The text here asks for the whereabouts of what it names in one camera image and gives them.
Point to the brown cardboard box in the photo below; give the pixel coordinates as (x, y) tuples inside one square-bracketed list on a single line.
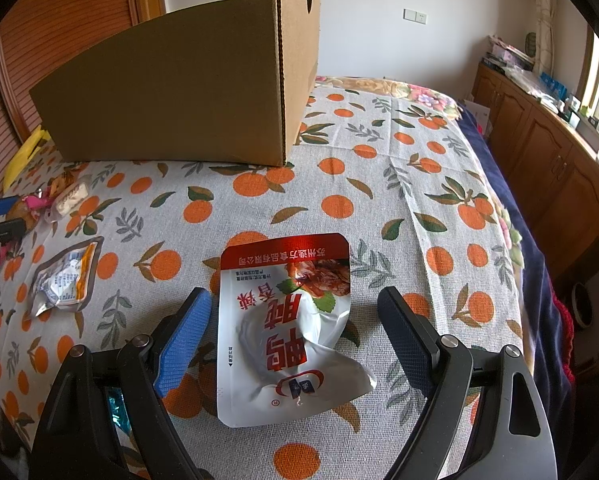
[(179, 85)]

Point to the blue bottles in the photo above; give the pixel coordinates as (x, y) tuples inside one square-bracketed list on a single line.
[(553, 84)]

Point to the large white red snack packet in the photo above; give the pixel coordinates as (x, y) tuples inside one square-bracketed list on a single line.
[(279, 310)]

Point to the orange silver snack packet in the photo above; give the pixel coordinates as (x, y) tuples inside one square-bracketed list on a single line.
[(62, 282)]

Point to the navy blue blanket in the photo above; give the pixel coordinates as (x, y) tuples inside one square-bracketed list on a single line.
[(539, 285)]

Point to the white checkered curtain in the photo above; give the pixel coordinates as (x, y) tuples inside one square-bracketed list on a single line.
[(543, 5)]

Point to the yellow plush pillow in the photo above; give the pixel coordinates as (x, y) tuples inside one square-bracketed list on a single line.
[(24, 155)]

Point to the small white snack packet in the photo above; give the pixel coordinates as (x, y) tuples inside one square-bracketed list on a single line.
[(72, 199)]

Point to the white plastic bag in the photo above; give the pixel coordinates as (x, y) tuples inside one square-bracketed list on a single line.
[(524, 81)]

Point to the stack of papers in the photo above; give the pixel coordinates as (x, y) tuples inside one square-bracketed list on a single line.
[(504, 55)]

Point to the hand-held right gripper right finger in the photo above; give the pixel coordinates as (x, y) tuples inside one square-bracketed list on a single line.
[(404, 335)]

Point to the brown gold snack packet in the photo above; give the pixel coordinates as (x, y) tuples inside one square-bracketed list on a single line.
[(59, 185)]

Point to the round green object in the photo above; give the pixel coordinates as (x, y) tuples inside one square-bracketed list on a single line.
[(530, 43)]

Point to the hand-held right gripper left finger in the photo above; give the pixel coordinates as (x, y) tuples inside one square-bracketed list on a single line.
[(184, 340)]

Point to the wooden cabinet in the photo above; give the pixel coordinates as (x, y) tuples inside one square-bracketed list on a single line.
[(539, 150)]

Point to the white paper sheet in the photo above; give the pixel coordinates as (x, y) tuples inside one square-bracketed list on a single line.
[(475, 115)]

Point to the wooden wardrobe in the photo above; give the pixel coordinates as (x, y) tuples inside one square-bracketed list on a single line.
[(79, 0)]

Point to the orange print tablecloth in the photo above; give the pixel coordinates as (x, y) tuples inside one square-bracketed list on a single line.
[(329, 200)]

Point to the floral blanket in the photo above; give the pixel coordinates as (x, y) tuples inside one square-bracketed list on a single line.
[(429, 97)]

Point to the white wall outlet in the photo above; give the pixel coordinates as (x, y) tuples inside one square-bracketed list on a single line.
[(415, 16)]

